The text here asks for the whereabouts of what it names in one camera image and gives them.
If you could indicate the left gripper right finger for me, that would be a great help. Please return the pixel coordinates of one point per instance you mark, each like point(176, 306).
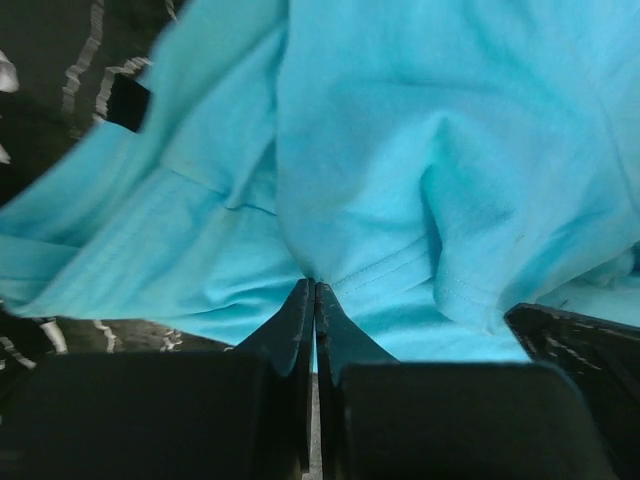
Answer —
point(340, 343)

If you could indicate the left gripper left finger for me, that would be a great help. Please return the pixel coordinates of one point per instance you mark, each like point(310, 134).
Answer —
point(285, 343)

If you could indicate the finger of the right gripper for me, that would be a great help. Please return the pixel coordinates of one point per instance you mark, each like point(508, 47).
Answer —
point(602, 358)

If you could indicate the cyan t shirt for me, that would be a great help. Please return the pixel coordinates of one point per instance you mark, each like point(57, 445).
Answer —
point(435, 162)

